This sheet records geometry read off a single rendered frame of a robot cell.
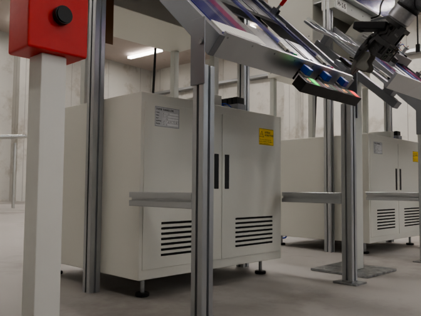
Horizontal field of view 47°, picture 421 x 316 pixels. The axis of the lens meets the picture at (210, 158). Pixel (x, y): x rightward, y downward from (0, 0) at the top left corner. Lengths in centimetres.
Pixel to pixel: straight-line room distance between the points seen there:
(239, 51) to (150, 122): 35
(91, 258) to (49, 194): 54
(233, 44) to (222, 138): 47
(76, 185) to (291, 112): 1002
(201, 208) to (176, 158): 38
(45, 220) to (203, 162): 39
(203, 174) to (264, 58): 41
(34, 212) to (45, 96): 25
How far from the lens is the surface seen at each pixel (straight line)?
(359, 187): 208
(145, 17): 201
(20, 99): 1208
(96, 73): 163
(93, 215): 159
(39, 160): 109
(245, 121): 179
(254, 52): 138
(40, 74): 111
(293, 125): 1148
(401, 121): 1081
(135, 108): 149
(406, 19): 165
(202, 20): 126
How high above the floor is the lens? 33
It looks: 4 degrees up
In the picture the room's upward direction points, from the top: straight up
